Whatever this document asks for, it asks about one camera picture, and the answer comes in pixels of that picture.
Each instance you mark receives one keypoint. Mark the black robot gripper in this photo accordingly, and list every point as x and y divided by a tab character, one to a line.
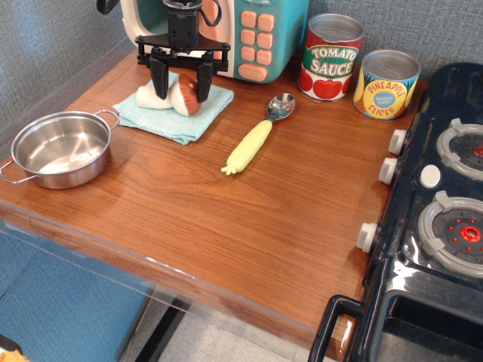
181	39

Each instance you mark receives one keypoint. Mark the toy teal microwave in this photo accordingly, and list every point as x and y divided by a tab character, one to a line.
263	35

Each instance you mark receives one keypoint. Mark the tomato sauce can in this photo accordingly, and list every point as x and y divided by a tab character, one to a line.
332	46

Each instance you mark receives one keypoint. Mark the spoon with yellow handle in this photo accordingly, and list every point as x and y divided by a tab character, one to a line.
280	107

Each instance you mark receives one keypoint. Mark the plush mushroom rattle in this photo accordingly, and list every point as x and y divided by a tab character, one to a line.
182	96

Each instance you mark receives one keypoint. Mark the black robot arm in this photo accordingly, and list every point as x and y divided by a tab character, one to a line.
186	5

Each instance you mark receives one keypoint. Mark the pineapple slices can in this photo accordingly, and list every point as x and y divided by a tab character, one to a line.
386	83

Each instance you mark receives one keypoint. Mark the black toy stove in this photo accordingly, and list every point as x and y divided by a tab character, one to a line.
423	281

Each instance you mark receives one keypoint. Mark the light blue cloth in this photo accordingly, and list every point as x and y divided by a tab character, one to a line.
170	124

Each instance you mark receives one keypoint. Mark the small steel pot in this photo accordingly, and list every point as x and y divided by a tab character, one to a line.
63	150

